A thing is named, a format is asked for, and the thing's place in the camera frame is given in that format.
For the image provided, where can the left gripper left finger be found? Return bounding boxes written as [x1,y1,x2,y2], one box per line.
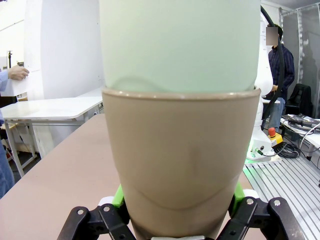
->
[56,183,137,240]

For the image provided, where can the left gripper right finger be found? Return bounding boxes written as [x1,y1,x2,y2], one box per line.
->
[219,181,307,240]

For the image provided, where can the brown cup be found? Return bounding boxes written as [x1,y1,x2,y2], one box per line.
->
[101,86,262,238]

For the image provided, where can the pale green cup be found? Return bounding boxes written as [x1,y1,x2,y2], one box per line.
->
[98,0,261,94]

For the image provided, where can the white table with basket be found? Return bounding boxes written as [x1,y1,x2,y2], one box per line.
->
[0,88,105,178]

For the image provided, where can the person's right hand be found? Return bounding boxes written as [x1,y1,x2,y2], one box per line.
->
[7,64,30,81]

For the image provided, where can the yellow emergency stop button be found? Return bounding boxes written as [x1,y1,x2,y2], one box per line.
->
[267,127,285,146]

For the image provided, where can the white equipment desk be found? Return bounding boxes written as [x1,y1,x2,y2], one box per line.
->
[279,113,320,162]

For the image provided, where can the person in blue shirt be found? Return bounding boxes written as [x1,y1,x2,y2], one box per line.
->
[0,68,16,200]

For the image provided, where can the black chair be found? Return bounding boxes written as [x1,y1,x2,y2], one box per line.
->
[284,83,312,117]

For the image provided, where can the person in dark shirt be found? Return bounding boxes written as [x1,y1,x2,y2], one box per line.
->
[266,23,296,135]

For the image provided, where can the aluminium slotted base plate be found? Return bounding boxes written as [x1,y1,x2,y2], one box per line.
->
[243,154,320,240]

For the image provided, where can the coiled black cables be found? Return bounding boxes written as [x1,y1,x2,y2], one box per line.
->
[272,141,301,159]

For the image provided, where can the aluminium frame enclosure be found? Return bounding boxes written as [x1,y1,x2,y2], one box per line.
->
[278,2,320,87]

